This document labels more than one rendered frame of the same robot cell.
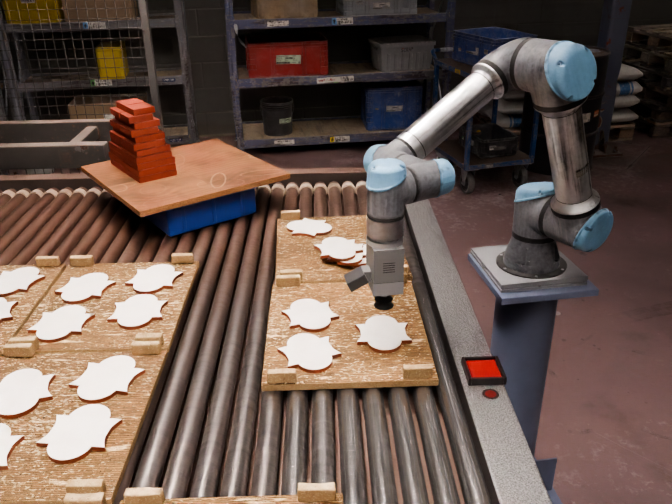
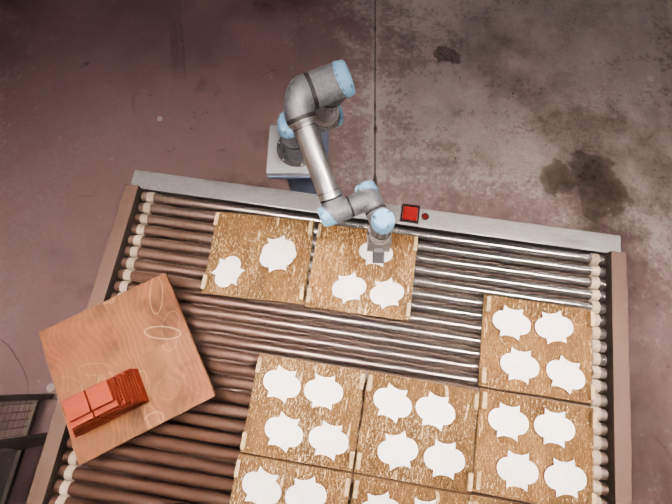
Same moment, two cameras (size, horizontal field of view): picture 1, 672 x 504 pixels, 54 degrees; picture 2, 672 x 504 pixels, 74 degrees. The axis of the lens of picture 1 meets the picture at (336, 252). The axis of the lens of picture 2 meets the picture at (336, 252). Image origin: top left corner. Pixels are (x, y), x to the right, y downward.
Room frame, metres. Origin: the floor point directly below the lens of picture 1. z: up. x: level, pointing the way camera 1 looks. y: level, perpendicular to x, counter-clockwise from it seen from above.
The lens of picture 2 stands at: (1.25, 0.42, 2.68)
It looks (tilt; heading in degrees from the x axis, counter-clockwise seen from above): 74 degrees down; 284
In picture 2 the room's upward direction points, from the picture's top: 4 degrees counter-clockwise
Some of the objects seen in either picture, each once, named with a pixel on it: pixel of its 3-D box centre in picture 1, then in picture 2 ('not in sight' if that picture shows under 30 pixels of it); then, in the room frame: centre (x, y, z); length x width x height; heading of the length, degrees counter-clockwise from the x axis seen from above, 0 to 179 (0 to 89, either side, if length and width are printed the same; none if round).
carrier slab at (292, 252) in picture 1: (338, 247); (259, 256); (1.68, -0.01, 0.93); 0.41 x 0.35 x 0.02; 3
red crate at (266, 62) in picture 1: (286, 55); not in sight; (5.69, 0.39, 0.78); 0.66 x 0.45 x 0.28; 98
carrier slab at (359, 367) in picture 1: (345, 328); (362, 271); (1.26, -0.02, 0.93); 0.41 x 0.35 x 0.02; 1
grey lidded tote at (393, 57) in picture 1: (401, 53); not in sight; (5.81, -0.58, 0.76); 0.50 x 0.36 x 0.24; 104
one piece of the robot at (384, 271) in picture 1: (373, 261); (378, 244); (1.22, -0.08, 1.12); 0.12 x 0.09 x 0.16; 98
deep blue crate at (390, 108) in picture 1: (390, 103); not in sight; (5.85, -0.51, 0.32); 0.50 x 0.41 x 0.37; 95
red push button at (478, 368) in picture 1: (483, 371); (409, 213); (1.10, -0.30, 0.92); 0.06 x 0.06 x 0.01; 1
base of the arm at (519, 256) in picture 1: (532, 247); (296, 142); (1.64, -0.54, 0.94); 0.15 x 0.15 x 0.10
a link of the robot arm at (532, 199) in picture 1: (538, 208); (294, 127); (1.63, -0.54, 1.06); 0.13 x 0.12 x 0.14; 32
